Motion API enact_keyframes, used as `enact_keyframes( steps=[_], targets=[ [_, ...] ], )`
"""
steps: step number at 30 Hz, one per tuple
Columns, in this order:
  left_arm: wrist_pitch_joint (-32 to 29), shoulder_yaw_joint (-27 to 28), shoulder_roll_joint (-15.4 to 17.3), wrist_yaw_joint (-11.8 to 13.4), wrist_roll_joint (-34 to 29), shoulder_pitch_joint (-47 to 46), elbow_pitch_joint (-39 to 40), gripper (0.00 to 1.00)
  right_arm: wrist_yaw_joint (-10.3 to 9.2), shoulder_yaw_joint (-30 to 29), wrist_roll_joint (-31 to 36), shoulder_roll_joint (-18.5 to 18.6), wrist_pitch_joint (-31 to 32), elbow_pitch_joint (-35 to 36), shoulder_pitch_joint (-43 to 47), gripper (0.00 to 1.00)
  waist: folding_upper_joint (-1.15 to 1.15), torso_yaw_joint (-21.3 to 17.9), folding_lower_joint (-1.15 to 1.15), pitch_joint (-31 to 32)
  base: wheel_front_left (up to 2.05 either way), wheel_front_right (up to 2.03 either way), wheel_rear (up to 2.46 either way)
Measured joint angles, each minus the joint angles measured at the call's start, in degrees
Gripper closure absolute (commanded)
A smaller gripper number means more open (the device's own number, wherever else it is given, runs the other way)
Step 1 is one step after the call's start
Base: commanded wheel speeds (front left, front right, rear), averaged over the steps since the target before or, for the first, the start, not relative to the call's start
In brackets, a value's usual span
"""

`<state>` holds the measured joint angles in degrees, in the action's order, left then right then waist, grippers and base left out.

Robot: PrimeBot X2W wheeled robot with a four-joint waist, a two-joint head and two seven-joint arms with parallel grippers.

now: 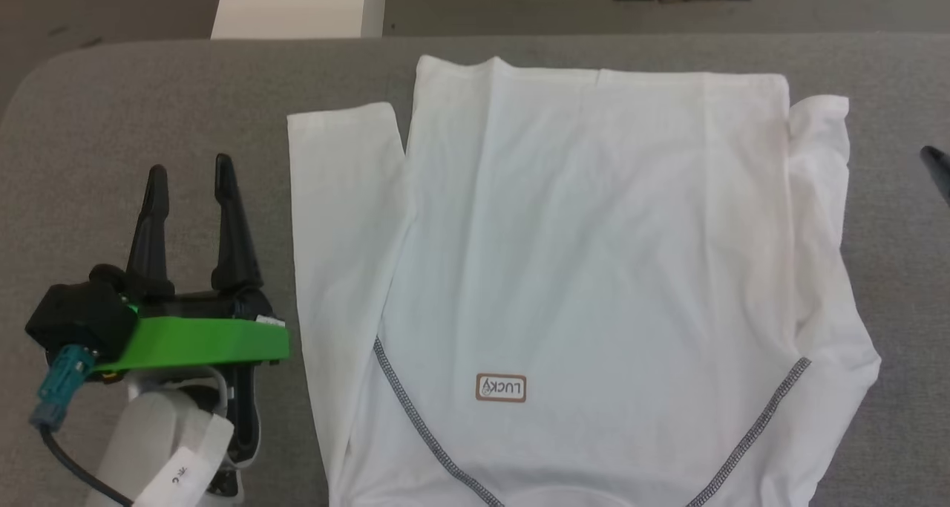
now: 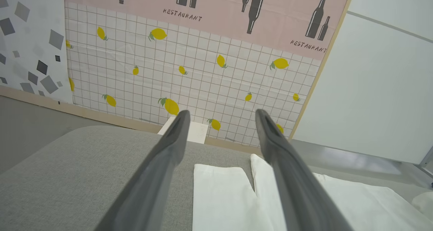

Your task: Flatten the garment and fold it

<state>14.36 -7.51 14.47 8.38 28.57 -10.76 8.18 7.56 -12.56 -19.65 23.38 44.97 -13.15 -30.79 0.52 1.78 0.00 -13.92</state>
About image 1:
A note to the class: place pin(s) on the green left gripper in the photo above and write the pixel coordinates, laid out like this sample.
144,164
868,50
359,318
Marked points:
200,344

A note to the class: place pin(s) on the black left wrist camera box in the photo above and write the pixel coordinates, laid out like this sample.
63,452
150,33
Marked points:
78,321

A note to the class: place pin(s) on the white long-sleeve shirt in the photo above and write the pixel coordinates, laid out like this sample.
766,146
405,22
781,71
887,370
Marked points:
594,269

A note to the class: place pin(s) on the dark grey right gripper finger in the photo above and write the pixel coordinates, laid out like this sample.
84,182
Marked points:
939,169

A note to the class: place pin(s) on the white rectangular box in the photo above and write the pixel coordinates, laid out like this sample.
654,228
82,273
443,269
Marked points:
297,6

